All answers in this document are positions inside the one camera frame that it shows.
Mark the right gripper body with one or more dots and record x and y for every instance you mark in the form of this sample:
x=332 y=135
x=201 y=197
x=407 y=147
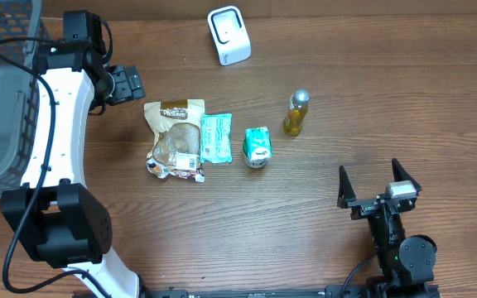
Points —
x=364 y=208

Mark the dark grey plastic basket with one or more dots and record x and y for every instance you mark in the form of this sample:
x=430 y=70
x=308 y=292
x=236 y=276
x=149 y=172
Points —
x=21 y=29

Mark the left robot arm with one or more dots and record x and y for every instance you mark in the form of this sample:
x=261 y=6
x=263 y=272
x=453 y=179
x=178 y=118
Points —
x=53 y=215

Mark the white barcode scanner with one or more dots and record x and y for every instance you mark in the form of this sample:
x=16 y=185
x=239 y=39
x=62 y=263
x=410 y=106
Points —
x=229 y=34

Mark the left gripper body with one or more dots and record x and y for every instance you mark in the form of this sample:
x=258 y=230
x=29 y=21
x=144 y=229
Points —
x=127 y=84

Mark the yellow drink bottle silver cap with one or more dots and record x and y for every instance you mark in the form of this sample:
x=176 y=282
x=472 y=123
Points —
x=298 y=108

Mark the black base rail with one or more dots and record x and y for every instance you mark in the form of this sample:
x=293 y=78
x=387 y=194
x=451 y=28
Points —
x=328 y=292

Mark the green white drink carton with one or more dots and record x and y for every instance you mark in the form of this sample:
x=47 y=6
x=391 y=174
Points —
x=257 y=147

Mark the brown Pantree snack bag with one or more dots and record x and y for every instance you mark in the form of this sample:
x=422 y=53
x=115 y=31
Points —
x=176 y=149

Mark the teal snack packet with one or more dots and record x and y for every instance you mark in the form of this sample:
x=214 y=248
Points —
x=215 y=142

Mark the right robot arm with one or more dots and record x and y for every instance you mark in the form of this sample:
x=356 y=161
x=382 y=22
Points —
x=406 y=263

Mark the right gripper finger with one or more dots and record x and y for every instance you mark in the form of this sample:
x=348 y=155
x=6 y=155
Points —
x=346 y=193
x=400 y=174

